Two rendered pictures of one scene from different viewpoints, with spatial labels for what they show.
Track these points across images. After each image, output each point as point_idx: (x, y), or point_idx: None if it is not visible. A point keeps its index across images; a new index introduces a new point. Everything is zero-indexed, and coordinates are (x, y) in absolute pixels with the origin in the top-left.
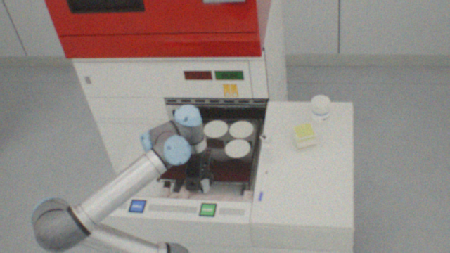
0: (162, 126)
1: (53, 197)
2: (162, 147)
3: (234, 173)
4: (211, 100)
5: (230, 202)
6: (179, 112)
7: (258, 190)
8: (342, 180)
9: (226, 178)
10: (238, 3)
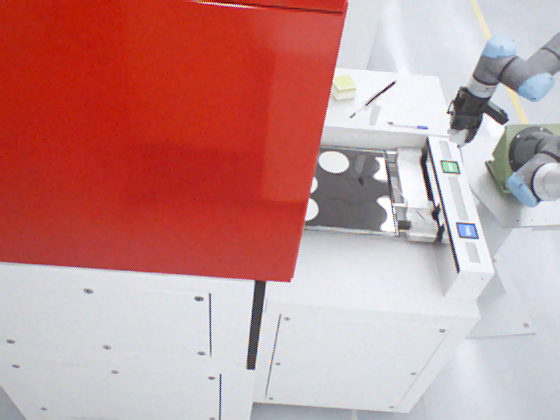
0: (525, 65)
1: None
2: None
3: (373, 163)
4: None
5: (433, 150)
6: (508, 45)
7: (412, 130)
8: (387, 77)
9: (381, 170)
10: None
